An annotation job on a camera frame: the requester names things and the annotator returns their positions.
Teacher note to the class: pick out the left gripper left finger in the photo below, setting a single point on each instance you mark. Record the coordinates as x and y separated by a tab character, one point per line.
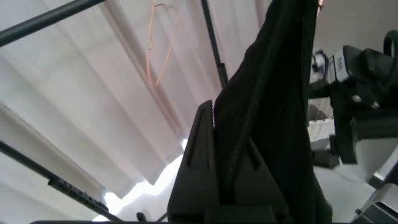
192	186

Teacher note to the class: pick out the black clothes rack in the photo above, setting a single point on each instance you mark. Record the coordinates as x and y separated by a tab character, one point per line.
46	18

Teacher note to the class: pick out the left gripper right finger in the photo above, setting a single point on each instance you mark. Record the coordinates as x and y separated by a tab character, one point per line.
261	193

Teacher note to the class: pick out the white curtain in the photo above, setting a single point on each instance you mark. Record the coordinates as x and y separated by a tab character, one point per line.
93	93

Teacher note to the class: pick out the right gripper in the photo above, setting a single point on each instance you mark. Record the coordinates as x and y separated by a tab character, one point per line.
345	124

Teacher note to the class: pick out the black garment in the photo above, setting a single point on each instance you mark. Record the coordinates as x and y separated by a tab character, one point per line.
280	93

